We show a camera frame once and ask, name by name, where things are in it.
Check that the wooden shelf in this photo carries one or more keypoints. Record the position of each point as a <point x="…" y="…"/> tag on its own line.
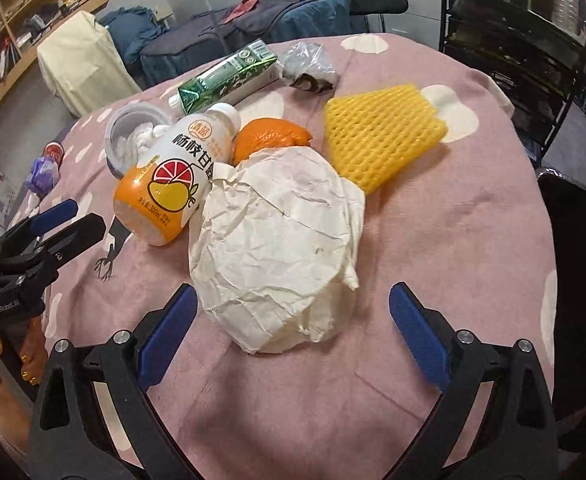
<point x="5" y="12"/>

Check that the red can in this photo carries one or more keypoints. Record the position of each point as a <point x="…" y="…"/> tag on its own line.
<point x="53" y="151"/>

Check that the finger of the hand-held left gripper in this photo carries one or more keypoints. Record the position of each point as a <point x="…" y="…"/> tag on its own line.
<point x="73" y="240"/>
<point x="55" y="215"/>

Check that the blue cloth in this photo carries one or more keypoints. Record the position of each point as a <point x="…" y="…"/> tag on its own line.
<point x="128" y="30"/>

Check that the grey towel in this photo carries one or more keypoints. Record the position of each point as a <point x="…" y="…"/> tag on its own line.
<point x="283" y="2"/>

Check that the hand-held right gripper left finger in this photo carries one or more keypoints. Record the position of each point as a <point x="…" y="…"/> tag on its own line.
<point x="168" y="332"/>

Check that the pink dotted tablecloth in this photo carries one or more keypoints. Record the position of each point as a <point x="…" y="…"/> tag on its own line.
<point x="448" y="240"/>

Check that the orange and white drink bottle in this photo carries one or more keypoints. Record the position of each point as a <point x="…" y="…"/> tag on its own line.
<point x="173" y="175"/>

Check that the orange fruit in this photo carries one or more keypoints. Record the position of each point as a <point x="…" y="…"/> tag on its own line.
<point x="268" y="137"/>

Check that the green drink carton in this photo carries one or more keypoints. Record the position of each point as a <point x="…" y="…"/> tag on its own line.
<point x="223" y="82"/>

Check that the white paper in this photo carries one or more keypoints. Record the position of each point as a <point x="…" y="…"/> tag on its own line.
<point x="278" y="250"/>

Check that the blue skirted bed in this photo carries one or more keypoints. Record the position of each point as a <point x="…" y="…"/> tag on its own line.
<point x="318" y="22"/>

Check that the purple packet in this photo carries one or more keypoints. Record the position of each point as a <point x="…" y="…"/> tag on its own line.
<point x="43" y="174"/>

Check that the white plastic cup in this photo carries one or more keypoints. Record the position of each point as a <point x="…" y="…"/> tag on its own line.
<point x="118" y="130"/>

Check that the black chair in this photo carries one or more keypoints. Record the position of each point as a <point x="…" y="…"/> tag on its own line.
<point x="378" y="2"/>

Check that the person's left hand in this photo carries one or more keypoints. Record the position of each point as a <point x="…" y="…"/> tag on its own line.
<point x="0" y="405"/>

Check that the white crumpled tissue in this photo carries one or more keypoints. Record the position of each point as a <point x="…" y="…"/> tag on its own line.
<point x="143" y="140"/>

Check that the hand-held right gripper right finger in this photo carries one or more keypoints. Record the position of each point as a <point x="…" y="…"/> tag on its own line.
<point x="420" y="335"/>

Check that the black metal rack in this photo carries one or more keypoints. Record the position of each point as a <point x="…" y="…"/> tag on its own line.
<point x="513" y="25"/>

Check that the cream cloth cover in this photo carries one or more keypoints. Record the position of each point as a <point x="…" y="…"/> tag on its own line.
<point x="83" y="65"/>

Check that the clear plastic wrapper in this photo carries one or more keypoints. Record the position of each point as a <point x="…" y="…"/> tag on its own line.
<point x="308" y="62"/>

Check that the red cloth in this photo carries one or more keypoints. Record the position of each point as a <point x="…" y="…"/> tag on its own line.
<point x="243" y="10"/>

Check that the yellow foam fruit net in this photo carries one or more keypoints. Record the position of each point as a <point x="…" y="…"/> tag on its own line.
<point x="378" y="135"/>

